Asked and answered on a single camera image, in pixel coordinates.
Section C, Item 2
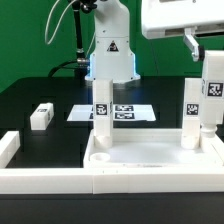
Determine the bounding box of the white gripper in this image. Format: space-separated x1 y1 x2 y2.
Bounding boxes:
141 0 224 62

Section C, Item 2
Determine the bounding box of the white desk tabletop panel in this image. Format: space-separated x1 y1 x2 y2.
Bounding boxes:
83 128 224 168

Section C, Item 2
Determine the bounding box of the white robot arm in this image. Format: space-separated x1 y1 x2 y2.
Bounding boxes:
86 0 224 84

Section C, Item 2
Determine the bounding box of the fiducial marker sheet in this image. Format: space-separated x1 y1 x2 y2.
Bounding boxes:
67 104 156 121

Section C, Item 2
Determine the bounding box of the white U-shaped obstacle fence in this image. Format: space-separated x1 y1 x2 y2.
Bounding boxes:
0 131 224 194

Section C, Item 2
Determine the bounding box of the black camera stand pole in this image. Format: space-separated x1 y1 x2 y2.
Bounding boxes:
71 0 97 79

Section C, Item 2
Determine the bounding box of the black cable on table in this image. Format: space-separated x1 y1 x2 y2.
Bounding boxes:
47 59 88 78

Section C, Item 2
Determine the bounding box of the grey looped cable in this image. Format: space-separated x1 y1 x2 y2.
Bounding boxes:
44 0 78 46

